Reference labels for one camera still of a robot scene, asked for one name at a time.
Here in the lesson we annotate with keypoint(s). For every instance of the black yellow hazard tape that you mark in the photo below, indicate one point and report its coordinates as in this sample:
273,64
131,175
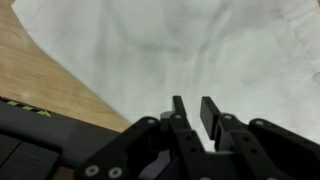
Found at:
28,108

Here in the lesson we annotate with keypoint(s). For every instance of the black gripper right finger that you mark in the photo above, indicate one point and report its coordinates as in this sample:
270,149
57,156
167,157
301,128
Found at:
240,143

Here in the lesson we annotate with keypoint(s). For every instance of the cream canvas tote bag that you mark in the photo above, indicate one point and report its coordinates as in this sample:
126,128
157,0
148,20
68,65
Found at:
166,50

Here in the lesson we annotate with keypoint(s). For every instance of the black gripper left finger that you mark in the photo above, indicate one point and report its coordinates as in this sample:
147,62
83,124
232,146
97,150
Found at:
180,140

